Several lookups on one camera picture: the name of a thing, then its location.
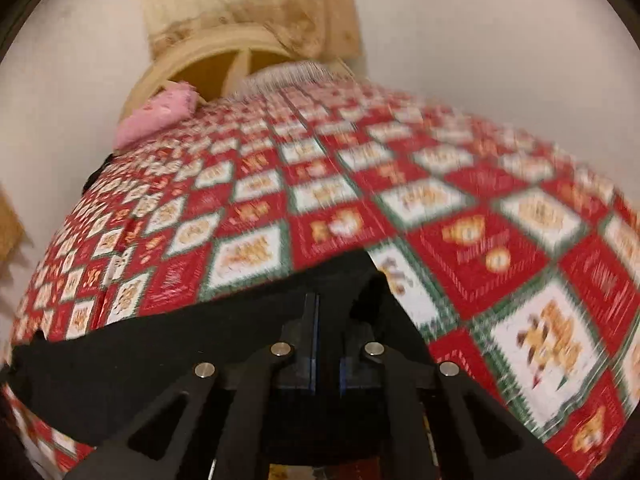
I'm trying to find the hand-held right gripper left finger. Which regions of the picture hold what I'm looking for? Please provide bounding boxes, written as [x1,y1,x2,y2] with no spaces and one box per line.
[65,292,319,480]

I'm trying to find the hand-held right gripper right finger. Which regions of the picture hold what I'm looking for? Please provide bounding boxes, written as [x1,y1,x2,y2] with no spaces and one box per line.
[339,324,581,480]

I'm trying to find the black pants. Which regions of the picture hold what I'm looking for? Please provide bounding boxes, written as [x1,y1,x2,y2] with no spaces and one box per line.
[0,249,436,461]

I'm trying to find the red printed blanket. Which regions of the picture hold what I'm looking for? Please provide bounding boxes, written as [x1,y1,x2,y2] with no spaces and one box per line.
[0,67,640,480]

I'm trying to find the striped pillow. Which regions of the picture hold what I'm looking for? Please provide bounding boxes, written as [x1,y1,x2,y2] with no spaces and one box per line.
[245,60,346,92]

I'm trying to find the pink pillow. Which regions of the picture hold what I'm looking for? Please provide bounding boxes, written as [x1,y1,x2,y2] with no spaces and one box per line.
[114,82,201,150]

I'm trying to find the cream wooden headboard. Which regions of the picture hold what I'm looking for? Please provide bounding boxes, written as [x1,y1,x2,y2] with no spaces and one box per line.
[120,25,361,126]

